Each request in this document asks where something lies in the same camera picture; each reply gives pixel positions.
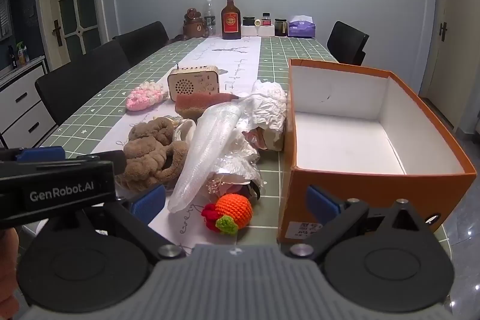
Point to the orange spray bottle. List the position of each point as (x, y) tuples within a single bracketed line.
[(23, 55)]

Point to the brown flower-shaped sponge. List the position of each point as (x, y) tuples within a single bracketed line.
[(195, 104)]

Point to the small red-label bottle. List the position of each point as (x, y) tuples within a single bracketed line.
[(266, 20)]

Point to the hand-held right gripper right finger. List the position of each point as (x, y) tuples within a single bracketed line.
[(321, 202)]

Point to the brown liquor bottle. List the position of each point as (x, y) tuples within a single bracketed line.
[(230, 22)]

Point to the small wooden radio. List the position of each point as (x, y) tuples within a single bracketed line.
[(195, 84)]

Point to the black chair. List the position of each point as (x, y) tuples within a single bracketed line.
[(82, 80), (347, 42), (144, 40)]

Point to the black bottle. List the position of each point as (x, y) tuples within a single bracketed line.
[(13, 59)]

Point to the yellow snack packet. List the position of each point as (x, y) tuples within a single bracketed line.
[(264, 140)]

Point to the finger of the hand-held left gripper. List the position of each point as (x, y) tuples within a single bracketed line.
[(41, 154), (108, 160)]

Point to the white box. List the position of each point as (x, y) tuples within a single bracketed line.
[(268, 31), (250, 31)]

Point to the brown bear-shaped jug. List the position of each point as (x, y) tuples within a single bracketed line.
[(193, 24)]

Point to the clear water bottle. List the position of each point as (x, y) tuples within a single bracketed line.
[(209, 18)]

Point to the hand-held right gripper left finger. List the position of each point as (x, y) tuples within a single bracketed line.
[(148, 204)]

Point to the orange crochet fruit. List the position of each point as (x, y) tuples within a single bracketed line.
[(232, 209)]

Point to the plain cream door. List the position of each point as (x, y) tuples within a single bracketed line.
[(455, 61)]

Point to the white drawer cabinet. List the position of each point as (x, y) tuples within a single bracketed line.
[(22, 102)]

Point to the pink crochet piece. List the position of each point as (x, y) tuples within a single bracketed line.
[(144, 98)]

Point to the clear plastic sleeve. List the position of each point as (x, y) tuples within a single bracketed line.
[(210, 140)]

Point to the black lidded jar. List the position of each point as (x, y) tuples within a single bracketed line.
[(248, 21)]

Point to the dark glass jar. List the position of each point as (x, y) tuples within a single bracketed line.
[(280, 27)]

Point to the orange cardboard box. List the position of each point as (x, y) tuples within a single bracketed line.
[(375, 188)]

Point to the person's left hand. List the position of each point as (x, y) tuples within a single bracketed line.
[(7, 267)]

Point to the brown plush toy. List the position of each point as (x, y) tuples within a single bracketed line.
[(146, 155)]

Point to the crumpled white paper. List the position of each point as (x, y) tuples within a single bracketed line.
[(268, 102)]

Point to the purple tissue pack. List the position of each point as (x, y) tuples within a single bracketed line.
[(302, 28)]

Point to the white fluffy slipper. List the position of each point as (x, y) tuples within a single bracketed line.
[(183, 132)]

